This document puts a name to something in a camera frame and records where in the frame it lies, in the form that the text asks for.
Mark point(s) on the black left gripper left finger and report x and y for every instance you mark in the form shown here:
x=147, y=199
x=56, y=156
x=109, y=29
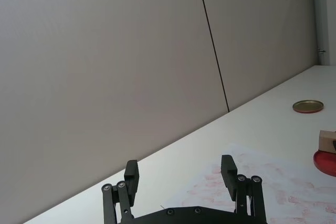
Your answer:
x=129, y=182

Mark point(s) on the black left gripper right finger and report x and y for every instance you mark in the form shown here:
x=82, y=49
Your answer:
x=229, y=176

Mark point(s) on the round red ink dish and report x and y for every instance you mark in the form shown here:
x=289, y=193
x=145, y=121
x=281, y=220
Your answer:
x=324, y=165

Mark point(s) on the wooden stamp block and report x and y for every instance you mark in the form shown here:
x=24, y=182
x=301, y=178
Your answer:
x=326, y=141

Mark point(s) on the round gold metal lid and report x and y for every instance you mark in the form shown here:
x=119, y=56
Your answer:
x=308, y=106

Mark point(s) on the small metal wall fitting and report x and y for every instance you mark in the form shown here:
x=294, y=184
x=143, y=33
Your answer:
x=321, y=51

